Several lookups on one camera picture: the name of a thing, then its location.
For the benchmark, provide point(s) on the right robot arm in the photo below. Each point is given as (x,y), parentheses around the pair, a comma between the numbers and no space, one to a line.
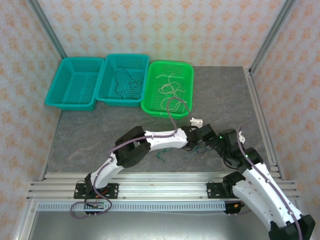
(265,192)

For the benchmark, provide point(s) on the bright green plastic basket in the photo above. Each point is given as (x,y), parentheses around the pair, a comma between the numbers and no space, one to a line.
(152,85)

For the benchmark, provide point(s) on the teal plastic basket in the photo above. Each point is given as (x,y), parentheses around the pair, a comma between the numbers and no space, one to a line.
(75,85)
(105,82)

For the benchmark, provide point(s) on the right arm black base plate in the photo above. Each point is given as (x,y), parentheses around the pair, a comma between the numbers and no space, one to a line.
(212,191)

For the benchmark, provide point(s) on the aluminium table side rail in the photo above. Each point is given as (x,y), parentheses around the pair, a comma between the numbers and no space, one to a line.
(258,107)

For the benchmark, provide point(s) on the wide aluminium mounting rail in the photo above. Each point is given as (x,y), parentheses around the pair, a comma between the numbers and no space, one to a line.
(162,187)

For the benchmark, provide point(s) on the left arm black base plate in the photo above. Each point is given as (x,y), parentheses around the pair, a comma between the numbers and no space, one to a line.
(112,190)

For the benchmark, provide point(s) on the aluminium frame post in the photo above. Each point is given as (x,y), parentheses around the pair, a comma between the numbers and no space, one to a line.
(48,28)
(271,35)

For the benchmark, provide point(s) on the aluminium frame leg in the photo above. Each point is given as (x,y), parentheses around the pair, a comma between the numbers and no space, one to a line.
(23,222)

